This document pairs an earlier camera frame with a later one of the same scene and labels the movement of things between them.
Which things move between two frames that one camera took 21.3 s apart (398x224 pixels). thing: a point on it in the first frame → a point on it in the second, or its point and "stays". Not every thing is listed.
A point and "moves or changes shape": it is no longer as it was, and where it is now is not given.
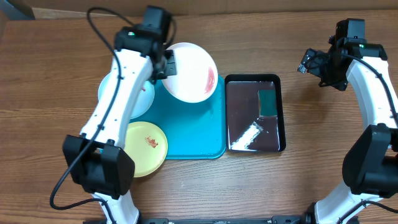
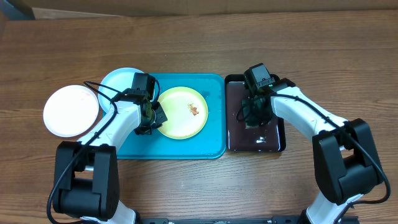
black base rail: x=278 y=219 stays
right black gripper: x=318 y=61 → x=268 y=118
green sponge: x=267 y=102 moves or changes shape
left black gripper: x=171 y=68 → x=161 y=117
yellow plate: x=147 y=145 → x=186 y=111
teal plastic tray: x=192 y=130 stays
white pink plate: x=196 y=74 → x=71 y=111
